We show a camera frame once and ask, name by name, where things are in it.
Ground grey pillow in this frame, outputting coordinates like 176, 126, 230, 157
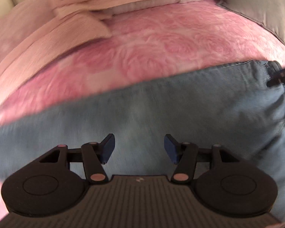
217, 0, 285, 45

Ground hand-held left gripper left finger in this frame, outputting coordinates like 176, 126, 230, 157
39, 133, 116, 184

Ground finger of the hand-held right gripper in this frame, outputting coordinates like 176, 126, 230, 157
267, 63, 285, 88

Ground striped frilled pillow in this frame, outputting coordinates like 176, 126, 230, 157
104, 0, 215, 21

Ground blue jeans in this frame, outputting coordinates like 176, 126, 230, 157
0, 60, 285, 224

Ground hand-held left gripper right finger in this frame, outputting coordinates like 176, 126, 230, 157
164, 134, 243, 184

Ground pink floral blanket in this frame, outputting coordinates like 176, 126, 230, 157
0, 0, 285, 219

